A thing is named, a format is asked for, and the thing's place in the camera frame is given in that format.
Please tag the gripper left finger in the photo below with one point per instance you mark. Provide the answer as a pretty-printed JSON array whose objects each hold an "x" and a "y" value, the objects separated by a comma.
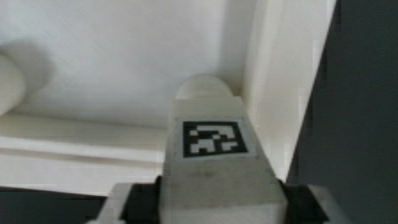
[{"x": 129, "y": 206}]

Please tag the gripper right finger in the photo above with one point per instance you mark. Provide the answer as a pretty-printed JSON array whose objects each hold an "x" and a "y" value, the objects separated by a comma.
[{"x": 312, "y": 207}]

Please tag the white table leg with tag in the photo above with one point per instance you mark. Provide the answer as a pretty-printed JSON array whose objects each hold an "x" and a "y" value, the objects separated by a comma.
[{"x": 220, "y": 189}]

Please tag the white square tabletop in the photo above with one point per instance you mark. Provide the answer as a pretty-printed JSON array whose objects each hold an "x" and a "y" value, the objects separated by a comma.
[{"x": 96, "y": 57}]

